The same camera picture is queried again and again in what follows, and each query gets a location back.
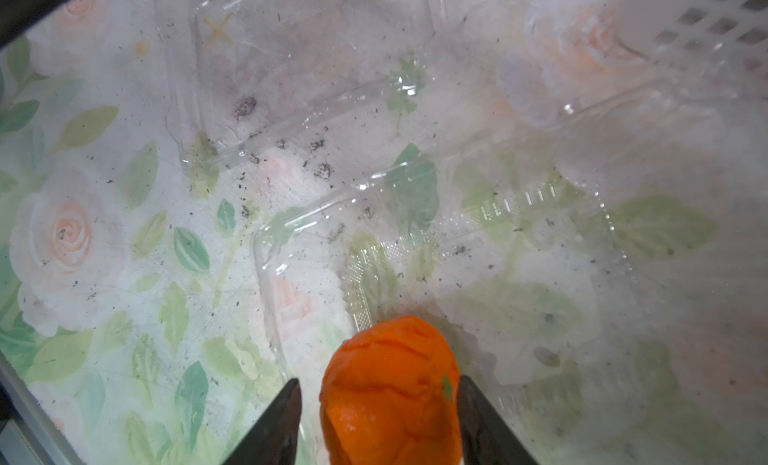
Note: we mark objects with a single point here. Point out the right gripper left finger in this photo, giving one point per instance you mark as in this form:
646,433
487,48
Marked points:
273,439

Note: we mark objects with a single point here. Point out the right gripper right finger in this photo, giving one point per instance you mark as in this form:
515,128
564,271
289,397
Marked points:
485,436

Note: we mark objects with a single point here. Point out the orange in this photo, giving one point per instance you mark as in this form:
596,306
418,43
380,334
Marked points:
388,396

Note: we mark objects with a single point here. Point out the clear clamshell container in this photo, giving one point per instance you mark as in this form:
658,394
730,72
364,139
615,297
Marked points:
605,285

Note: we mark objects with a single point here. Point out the clear clamshell with green fruit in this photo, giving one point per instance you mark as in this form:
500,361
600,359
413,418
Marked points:
246,73

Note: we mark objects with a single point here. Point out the white perforated plastic basket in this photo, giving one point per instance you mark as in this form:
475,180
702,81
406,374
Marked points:
651,27

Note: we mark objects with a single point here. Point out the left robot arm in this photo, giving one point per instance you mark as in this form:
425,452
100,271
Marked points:
19,15

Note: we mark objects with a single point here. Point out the aluminium front rail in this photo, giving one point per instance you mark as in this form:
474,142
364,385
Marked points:
28,435

